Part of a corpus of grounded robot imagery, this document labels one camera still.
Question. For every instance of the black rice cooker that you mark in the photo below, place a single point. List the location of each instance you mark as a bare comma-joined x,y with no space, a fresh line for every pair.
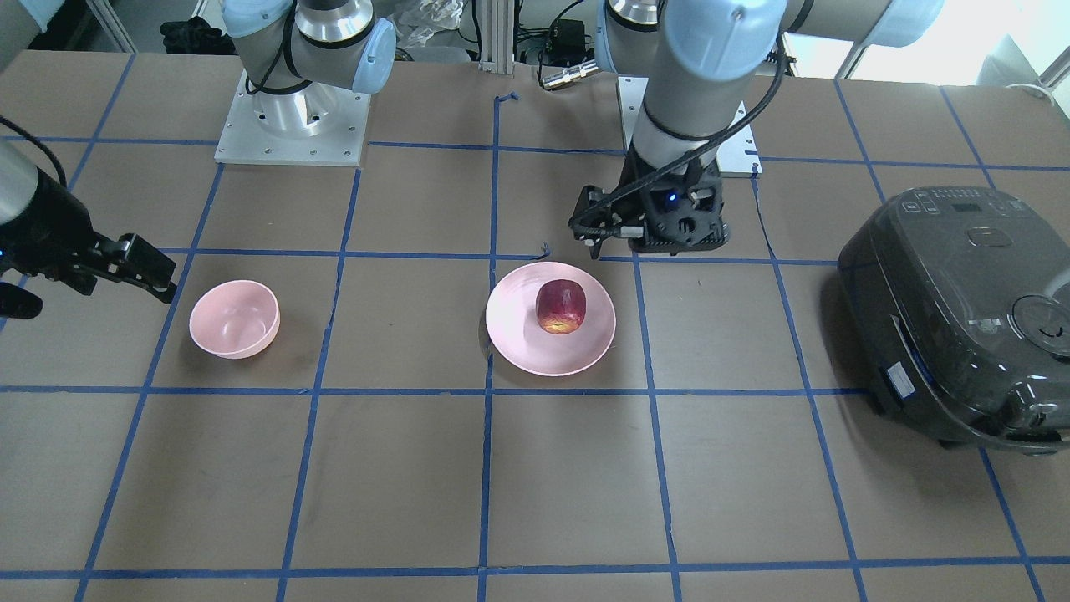
959,294

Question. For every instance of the pink plate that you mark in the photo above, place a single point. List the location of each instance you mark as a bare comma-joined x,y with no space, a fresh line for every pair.
510,318

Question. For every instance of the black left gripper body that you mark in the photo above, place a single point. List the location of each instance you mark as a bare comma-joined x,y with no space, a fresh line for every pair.
642,191

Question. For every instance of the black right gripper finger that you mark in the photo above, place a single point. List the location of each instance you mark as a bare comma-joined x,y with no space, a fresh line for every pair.
133,260
18,303

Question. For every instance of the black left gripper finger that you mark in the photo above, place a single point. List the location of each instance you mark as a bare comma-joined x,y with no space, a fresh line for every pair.
594,220

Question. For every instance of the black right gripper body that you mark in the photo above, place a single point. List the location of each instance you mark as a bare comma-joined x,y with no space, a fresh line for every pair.
43,232

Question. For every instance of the red apple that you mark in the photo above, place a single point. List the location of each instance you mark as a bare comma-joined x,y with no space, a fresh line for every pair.
561,306

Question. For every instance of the aluminium frame post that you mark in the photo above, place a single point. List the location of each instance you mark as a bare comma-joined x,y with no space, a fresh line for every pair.
496,25

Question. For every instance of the pink bowl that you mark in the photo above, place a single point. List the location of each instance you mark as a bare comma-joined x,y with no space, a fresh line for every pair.
235,320

